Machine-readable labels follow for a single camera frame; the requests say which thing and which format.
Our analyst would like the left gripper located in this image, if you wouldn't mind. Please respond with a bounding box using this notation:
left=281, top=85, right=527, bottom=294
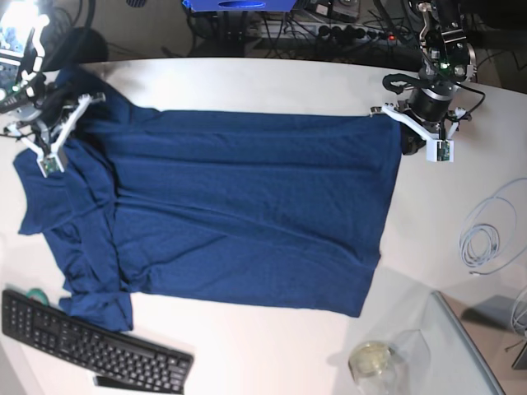
left=370, top=86, right=472, bottom=162

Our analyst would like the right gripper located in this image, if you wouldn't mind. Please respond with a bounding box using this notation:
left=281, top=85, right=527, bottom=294
left=1, top=84, right=105, bottom=177

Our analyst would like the blue long-sleeve t-shirt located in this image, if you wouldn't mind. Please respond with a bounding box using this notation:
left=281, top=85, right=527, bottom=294
left=13, top=69, right=401, bottom=331

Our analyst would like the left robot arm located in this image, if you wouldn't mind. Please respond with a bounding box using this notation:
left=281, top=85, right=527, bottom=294
left=371, top=1, right=477, bottom=163

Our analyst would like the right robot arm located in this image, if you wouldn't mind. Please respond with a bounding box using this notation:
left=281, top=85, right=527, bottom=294
left=1, top=1, right=105, bottom=177

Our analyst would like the green tape roll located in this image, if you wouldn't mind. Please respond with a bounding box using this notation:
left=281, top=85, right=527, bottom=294
left=26, top=288, right=49, bottom=306

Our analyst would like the white power strip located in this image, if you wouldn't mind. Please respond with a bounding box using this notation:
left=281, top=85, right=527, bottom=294
left=248, top=20, right=399, bottom=44

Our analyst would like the blue box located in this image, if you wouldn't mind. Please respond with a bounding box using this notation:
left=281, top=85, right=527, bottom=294
left=182, top=0, right=296, bottom=12

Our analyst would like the black computer keyboard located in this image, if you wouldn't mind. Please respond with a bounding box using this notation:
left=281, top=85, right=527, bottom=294
left=1, top=289, right=194, bottom=394

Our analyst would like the clear glass jar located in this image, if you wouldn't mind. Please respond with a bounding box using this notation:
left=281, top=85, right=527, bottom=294
left=348, top=329, right=431, bottom=394

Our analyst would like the coiled white cable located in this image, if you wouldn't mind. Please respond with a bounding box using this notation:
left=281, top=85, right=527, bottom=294
left=458, top=177, right=527, bottom=277

